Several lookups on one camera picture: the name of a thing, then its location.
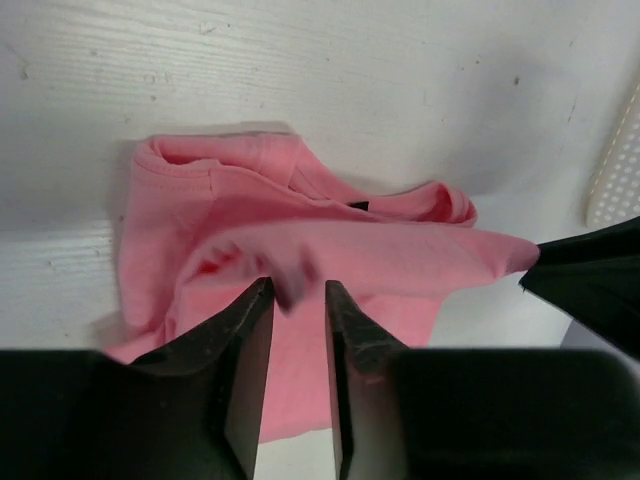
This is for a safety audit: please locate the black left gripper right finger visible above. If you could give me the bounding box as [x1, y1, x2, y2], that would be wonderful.
[325, 281, 408, 479]

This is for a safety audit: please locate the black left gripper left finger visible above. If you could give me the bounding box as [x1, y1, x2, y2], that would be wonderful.
[102, 277, 276, 480]

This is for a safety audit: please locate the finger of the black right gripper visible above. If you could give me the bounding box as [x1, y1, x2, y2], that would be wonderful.
[520, 218, 639, 350]

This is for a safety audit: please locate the white perforated plastic basket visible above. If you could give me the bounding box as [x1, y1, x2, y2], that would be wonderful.
[586, 85, 640, 230]

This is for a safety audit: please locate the pink t-shirt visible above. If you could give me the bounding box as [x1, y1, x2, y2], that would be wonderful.
[110, 134, 540, 442]

